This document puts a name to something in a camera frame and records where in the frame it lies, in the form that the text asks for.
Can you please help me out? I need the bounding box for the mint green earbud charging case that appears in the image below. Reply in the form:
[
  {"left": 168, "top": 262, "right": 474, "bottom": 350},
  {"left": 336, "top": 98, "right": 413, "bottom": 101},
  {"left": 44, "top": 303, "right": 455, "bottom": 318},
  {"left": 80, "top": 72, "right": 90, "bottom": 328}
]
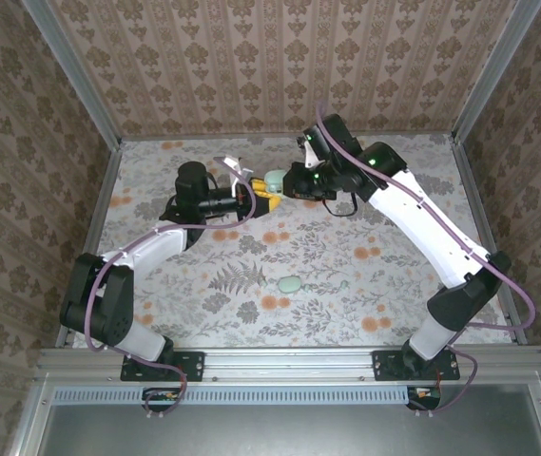
[{"left": 263, "top": 170, "right": 287, "bottom": 197}]

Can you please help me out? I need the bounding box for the floral patterned table cover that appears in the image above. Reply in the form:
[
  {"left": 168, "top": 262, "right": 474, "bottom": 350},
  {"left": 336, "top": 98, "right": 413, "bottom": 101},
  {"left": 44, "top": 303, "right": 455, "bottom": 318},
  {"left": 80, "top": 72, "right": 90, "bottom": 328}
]
[{"left": 72, "top": 132, "right": 518, "bottom": 351}]

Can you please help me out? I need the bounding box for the black wiring connector box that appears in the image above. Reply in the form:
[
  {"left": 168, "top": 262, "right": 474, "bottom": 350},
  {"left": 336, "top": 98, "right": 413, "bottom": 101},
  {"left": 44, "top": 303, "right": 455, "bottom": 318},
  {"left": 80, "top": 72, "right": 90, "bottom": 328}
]
[
  {"left": 143, "top": 388, "right": 182, "bottom": 412},
  {"left": 406, "top": 386, "right": 442, "bottom": 410}
]

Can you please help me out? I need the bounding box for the grey metal panel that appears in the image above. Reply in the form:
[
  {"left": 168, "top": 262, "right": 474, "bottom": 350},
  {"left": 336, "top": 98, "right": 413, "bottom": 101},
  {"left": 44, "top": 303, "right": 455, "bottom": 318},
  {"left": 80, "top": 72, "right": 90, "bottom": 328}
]
[{"left": 39, "top": 385, "right": 541, "bottom": 456}]

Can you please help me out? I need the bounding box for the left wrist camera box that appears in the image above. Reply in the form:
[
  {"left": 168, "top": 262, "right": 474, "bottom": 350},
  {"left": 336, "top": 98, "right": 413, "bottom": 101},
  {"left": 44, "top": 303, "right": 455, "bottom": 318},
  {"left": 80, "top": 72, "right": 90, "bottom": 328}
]
[{"left": 214, "top": 155, "right": 253, "bottom": 200}]

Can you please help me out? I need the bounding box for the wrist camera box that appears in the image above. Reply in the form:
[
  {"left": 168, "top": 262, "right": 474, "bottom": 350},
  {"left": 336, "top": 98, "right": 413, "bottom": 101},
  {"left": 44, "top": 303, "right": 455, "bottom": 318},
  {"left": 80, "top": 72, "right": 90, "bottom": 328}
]
[
  {"left": 214, "top": 155, "right": 253, "bottom": 200},
  {"left": 297, "top": 136, "right": 323, "bottom": 170}
]

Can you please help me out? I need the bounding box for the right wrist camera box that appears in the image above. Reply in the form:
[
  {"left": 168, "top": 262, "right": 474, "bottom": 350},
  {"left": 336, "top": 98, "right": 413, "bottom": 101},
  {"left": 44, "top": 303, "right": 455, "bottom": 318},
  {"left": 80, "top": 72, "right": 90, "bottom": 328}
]
[{"left": 297, "top": 136, "right": 323, "bottom": 170}]

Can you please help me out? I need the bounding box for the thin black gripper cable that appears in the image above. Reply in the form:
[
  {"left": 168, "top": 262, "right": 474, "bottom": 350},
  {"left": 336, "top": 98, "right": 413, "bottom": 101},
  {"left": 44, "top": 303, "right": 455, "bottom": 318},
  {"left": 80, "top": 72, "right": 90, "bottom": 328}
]
[{"left": 321, "top": 189, "right": 359, "bottom": 218}]

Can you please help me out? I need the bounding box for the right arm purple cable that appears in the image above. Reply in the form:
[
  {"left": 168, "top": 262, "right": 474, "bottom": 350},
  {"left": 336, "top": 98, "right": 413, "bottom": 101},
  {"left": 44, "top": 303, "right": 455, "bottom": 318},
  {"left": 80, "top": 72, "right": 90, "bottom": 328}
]
[{"left": 315, "top": 102, "right": 536, "bottom": 417}]

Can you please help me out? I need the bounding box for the aluminium table side rail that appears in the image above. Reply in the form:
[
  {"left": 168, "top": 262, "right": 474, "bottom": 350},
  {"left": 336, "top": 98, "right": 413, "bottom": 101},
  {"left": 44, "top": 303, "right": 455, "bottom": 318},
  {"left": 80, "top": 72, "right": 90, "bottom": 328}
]
[
  {"left": 450, "top": 136, "right": 529, "bottom": 345},
  {"left": 54, "top": 141, "right": 125, "bottom": 349}
]

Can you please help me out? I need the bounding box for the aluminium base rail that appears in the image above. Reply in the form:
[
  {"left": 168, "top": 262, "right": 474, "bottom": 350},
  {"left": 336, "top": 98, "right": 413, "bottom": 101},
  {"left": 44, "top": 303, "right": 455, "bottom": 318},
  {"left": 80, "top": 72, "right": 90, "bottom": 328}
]
[{"left": 36, "top": 346, "right": 541, "bottom": 384}]

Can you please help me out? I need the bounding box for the aluminium frame post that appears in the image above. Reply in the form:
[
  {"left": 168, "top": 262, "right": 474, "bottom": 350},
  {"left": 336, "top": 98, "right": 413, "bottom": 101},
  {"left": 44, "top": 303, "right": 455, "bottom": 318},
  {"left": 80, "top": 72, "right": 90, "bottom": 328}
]
[
  {"left": 451, "top": 0, "right": 541, "bottom": 144},
  {"left": 21, "top": 0, "right": 123, "bottom": 152}
]

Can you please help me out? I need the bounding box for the grey slotted cable duct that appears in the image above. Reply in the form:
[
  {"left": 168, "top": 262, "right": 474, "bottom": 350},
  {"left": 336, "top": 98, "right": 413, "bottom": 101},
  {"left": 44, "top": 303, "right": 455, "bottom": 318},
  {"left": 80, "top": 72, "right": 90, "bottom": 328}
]
[{"left": 53, "top": 385, "right": 416, "bottom": 406}]

